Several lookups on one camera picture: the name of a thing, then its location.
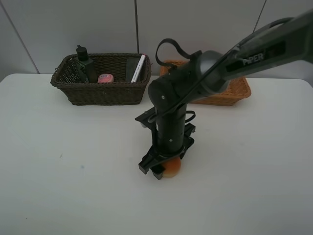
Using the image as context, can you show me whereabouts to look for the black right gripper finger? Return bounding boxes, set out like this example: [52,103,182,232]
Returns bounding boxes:
[151,164,164,180]

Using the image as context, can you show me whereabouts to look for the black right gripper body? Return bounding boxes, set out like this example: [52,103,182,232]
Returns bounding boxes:
[135,107,196,174]

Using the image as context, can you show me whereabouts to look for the red orange peach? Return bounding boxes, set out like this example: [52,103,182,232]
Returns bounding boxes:
[162,157,181,178]

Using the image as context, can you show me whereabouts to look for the white marker pink caps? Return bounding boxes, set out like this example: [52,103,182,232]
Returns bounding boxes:
[131,54,146,83]

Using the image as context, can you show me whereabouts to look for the dark grey whiteboard eraser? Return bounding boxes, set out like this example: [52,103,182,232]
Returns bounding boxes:
[126,57,140,83]

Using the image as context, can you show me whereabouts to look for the pink bottle white cap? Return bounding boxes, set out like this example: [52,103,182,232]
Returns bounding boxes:
[97,73,114,84]

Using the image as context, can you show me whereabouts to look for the dark green pump bottle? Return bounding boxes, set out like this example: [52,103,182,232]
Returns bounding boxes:
[75,45,98,83]

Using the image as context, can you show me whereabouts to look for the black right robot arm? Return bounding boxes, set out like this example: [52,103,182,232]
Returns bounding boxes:
[136,11,313,179]

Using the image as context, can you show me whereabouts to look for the orange wicker basket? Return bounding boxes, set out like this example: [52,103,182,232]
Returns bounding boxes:
[160,60,251,106]

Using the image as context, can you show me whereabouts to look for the dark brown wicker basket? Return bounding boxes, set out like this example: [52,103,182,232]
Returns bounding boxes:
[50,53,151,106]

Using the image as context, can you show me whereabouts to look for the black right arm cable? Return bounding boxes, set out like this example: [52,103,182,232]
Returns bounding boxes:
[146,17,294,123]

